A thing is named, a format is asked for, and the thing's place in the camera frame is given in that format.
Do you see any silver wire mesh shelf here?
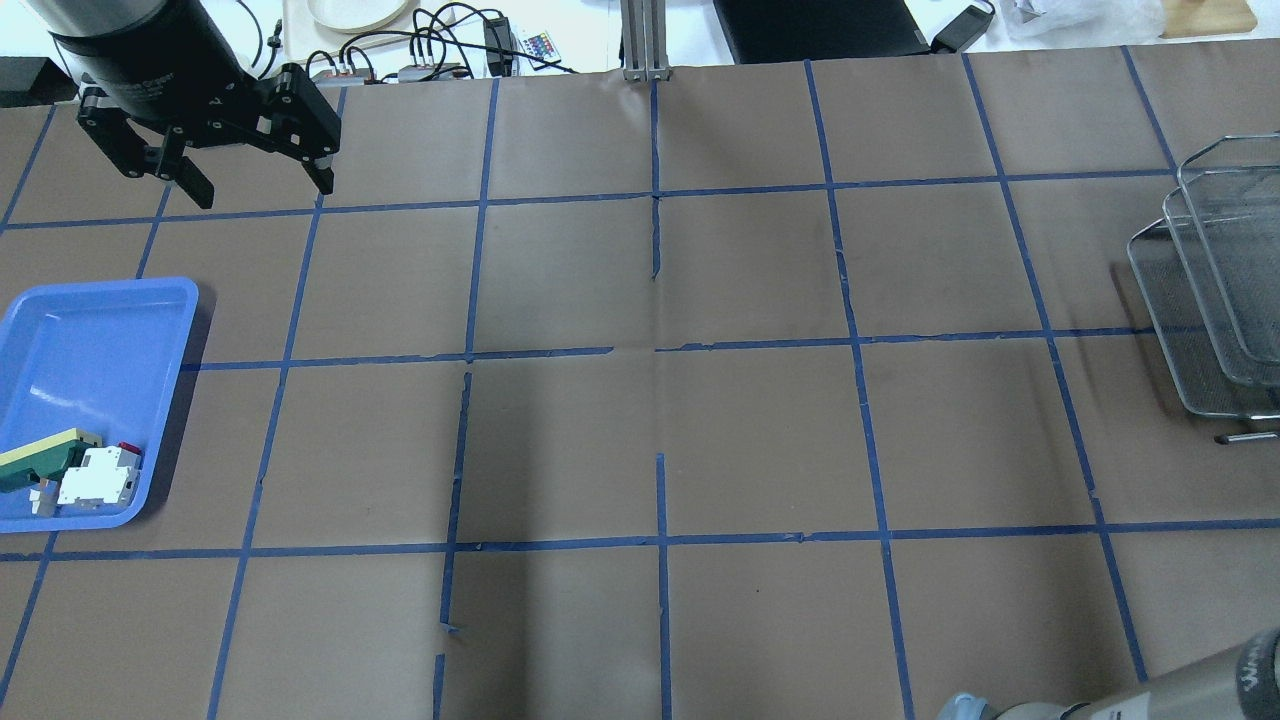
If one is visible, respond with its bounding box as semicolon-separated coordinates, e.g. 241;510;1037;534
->
1126;132;1279;445

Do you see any black power adapter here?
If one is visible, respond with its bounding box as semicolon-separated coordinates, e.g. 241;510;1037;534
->
929;3;997;54

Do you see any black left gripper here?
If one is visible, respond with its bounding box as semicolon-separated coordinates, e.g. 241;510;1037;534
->
47;1;340;209

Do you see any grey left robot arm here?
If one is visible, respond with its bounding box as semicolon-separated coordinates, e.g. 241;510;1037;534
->
31;1;340;209

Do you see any white plate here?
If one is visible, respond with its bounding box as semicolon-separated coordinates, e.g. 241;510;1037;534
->
305;0;415;35

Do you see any black laptop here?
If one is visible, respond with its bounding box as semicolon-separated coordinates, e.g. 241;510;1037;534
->
713;1;931;64

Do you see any colourful remote control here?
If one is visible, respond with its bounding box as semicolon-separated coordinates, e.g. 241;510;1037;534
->
518;32;561;64

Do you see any blue plastic tray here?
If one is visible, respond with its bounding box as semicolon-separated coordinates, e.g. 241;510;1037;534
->
1;277;200;534

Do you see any green yellow terminal block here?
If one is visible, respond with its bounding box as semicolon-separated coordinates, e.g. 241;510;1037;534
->
1;428;102;495

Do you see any white circuit breaker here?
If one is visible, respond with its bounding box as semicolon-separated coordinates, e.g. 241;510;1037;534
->
58;443;141;509

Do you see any aluminium frame post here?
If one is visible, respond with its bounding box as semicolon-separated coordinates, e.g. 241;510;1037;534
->
620;0;671;82

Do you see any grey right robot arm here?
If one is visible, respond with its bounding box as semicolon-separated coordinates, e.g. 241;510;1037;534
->
937;628;1279;719

